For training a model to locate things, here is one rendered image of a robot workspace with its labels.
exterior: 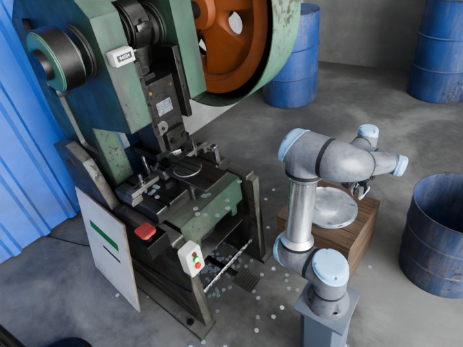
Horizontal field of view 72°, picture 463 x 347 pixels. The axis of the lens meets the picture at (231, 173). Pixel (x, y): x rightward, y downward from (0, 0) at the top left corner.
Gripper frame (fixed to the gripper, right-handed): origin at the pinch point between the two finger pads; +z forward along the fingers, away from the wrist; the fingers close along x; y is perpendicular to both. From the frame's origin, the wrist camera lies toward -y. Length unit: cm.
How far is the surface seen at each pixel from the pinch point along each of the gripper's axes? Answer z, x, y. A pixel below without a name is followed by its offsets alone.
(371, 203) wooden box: 18.9, 2.8, 18.8
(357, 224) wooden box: 18.8, -1.5, 2.1
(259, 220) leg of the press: 20, 34, -31
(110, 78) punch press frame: -73, 39, -77
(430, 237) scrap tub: 16.0, -28.7, 16.2
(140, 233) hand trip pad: -23, 25, -89
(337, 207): 16.3, 10.7, 2.4
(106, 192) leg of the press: -14, 71, -90
